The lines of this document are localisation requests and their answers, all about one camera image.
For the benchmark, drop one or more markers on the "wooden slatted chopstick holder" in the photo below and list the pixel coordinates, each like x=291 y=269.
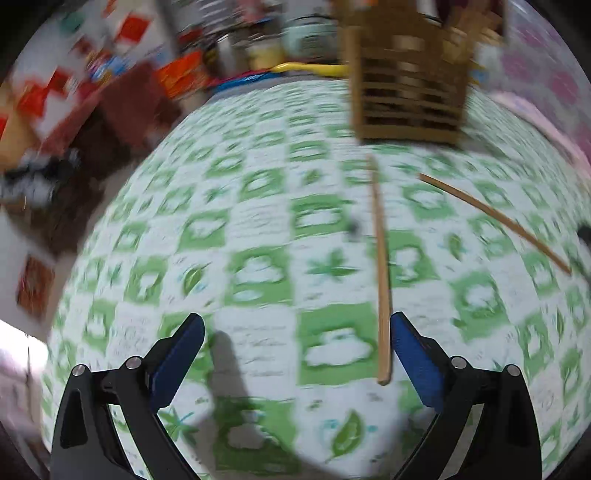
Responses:
x=406 y=44

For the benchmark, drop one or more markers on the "yellow plate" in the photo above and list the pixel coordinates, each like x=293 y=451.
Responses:
x=318 y=69

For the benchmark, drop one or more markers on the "grey clothes pile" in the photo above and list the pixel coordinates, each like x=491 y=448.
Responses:
x=37 y=184

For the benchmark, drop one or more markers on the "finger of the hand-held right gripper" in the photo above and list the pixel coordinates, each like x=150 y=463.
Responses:
x=585 y=234

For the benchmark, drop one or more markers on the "green patterned tablecloth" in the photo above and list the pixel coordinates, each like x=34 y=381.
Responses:
x=258 y=194

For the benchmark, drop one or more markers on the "red paper square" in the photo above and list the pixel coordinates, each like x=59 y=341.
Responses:
x=134 y=27

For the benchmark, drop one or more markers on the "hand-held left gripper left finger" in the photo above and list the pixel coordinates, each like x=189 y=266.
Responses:
x=180 y=364

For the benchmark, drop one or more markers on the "pink floral cloth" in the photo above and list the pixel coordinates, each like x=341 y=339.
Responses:
x=554 y=134

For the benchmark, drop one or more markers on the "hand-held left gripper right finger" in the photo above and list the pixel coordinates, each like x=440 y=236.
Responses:
x=418 y=364

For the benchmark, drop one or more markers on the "light blue rice cooker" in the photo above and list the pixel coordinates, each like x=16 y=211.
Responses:
x=309 y=39

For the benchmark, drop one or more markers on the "dark red cloth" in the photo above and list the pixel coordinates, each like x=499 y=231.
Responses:
x=134 y=101

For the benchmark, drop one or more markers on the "plain single wooden chopstick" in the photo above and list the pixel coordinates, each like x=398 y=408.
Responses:
x=381 y=277
x=496 y=219

